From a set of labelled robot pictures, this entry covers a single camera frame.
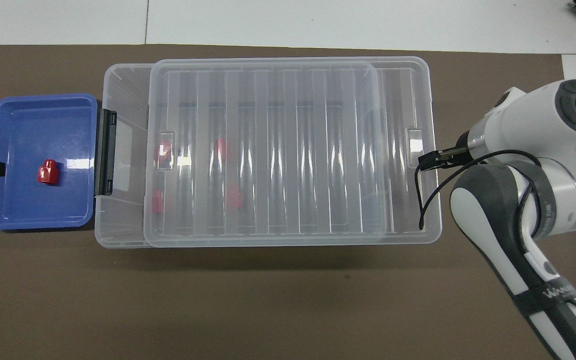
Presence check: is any black cable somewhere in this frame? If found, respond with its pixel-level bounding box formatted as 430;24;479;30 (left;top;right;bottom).
414;149;576;321

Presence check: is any clear ribbed box lid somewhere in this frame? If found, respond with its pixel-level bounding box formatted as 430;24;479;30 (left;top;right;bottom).
143;56;443;249

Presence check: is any blue plastic tray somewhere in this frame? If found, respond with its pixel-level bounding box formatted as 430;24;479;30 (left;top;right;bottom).
0;93;100;231

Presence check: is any red block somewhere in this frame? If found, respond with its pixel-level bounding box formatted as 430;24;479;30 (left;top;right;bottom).
36;159;61;186

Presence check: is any black box latch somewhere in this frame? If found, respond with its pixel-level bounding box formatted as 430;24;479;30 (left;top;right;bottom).
94;109;118;197

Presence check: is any clear plastic lid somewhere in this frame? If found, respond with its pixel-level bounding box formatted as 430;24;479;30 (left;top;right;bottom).
93;62;390;250

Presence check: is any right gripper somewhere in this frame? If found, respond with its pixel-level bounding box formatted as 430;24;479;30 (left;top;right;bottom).
443;130;472;163

